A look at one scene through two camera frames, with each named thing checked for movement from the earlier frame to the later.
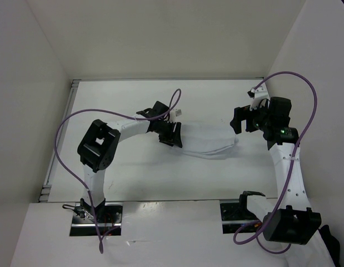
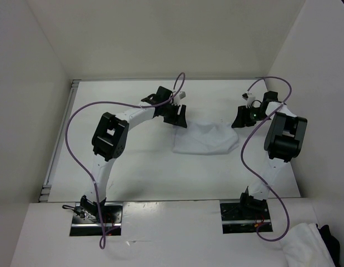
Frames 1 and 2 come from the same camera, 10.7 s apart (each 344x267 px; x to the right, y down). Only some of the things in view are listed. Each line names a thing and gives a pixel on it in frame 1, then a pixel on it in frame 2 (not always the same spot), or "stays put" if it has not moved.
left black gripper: x=172 y=138 → x=178 y=119
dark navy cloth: x=332 y=243 stays put
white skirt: x=212 y=139 stays put
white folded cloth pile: x=314 y=253 stays put
